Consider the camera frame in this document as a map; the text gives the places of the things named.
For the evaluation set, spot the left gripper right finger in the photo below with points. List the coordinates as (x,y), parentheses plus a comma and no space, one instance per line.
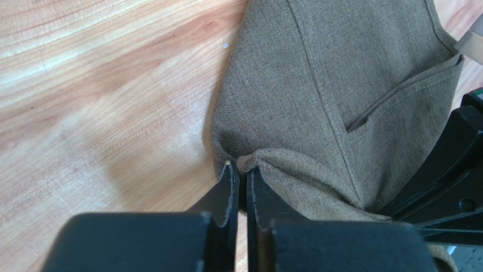
(281,239)

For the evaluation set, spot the brown cloth napkin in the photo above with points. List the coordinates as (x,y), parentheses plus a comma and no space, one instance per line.
(337,102)

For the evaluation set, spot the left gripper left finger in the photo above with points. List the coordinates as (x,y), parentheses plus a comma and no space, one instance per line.
(203,238)

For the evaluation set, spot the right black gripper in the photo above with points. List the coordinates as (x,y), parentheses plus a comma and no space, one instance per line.
(443,200)

